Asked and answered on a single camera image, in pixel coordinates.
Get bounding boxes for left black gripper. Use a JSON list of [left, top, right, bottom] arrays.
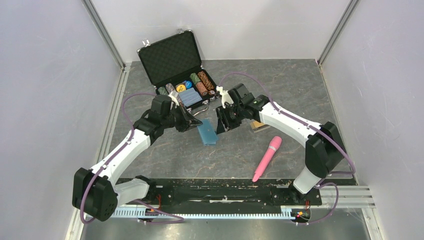
[[161, 102, 203, 133]]

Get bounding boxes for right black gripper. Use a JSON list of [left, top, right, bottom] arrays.
[[216, 103, 246, 134]]

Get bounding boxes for blue leather card holder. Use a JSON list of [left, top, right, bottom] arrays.
[[197, 119, 219, 146]]

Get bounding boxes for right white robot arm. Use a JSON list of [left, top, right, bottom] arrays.
[[215, 83, 346, 204]]

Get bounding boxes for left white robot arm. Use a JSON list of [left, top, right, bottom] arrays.
[[71, 95, 202, 224]]

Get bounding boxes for blue playing card deck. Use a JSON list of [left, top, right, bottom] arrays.
[[178, 88, 202, 107]]

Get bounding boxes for gold card stack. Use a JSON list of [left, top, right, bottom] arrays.
[[250, 120, 270, 131]]

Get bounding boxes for yellow dealer chip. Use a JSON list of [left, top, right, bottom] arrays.
[[175, 83, 187, 93]]

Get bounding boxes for pink poker chip stack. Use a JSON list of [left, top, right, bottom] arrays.
[[195, 81, 208, 96]]

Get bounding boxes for orange brown chip stack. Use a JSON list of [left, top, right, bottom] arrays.
[[197, 71, 215, 91]]

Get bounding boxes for green poker chip stack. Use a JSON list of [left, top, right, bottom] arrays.
[[189, 73, 202, 85]]

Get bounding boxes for pink cylindrical tool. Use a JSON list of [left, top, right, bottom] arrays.
[[252, 136, 282, 183]]

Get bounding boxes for black poker chip case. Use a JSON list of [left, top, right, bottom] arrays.
[[137, 29, 219, 111]]

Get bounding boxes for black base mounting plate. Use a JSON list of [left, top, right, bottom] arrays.
[[138, 175, 323, 207]]

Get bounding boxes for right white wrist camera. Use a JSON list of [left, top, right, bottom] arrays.
[[216, 86, 234, 109]]

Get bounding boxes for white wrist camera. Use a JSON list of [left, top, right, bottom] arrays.
[[216, 86, 234, 109], [168, 91, 184, 107]]

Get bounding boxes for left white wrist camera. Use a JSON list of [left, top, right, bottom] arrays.
[[168, 91, 184, 107]]

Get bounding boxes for white cable duct strip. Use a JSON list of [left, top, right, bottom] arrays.
[[111, 205, 311, 220]]

